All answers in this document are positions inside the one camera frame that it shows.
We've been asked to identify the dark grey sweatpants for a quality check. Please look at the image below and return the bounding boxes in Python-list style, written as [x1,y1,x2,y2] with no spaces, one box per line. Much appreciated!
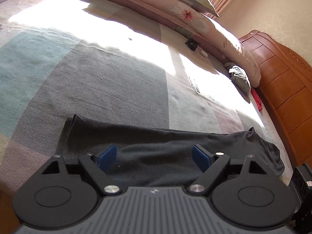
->
[57,115,285,187]

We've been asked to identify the grey bundled cloth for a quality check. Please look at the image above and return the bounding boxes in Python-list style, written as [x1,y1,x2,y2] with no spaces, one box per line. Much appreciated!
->
[225,62,251,98]

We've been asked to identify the orange wooden headboard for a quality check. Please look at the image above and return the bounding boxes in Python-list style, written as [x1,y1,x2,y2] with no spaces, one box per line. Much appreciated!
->
[240,30,312,167]

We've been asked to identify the white earbud case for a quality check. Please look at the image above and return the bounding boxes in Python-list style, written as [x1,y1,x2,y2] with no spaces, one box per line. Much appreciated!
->
[200,50,208,58]

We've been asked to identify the black hair claw clip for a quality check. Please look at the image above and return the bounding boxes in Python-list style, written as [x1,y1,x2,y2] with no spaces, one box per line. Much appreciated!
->
[185,38,199,51]

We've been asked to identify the pink floral folded quilt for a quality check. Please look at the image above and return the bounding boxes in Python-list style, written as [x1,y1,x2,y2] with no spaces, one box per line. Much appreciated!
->
[108,0,261,87]

